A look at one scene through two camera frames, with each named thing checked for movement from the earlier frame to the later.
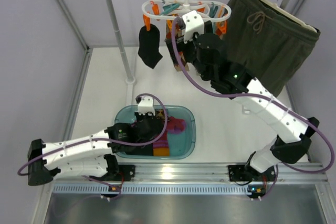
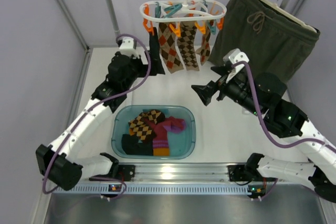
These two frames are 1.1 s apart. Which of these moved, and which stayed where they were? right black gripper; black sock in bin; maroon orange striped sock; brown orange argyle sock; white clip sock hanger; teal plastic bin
Moved: brown orange argyle sock; right black gripper
Stayed: teal plastic bin; white clip sock hanger; black sock in bin; maroon orange striped sock
